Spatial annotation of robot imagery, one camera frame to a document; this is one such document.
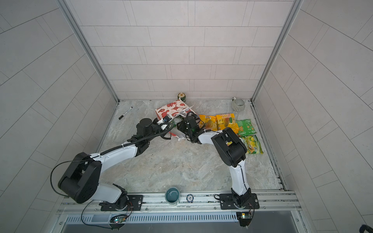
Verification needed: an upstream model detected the green yellow snack packet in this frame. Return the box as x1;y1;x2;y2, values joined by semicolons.
240;135;263;154

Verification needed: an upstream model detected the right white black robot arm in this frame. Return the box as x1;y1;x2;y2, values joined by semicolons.
176;112;259;210

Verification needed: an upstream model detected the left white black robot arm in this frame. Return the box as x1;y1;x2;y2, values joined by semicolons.
57;118;173;210

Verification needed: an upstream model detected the green white drink can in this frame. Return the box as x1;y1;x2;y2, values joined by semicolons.
177;93;186;102

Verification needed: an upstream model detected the black marker pen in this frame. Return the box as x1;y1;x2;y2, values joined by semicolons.
118;106;133;120

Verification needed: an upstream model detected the striped ceramic mug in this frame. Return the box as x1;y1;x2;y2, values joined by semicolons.
231;97;245;112

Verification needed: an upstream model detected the blue white poker chip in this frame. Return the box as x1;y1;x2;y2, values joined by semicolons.
186;194;194;203

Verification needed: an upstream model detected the left circuit board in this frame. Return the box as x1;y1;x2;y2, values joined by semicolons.
109;214;128;230

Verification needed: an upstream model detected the circuit board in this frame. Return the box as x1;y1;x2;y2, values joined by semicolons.
236;212;253;227
109;214;128;230

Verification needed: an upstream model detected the right circuit board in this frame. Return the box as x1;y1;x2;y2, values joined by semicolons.
236;212;253;227

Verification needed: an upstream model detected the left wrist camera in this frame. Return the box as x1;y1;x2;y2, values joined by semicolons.
161;115;173;124

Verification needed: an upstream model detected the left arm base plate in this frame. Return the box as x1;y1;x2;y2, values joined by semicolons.
99;195;144;211

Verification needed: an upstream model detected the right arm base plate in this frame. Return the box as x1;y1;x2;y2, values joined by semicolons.
214;193;260;210

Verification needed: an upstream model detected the aluminium rail frame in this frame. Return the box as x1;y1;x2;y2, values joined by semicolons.
51;190;311;233

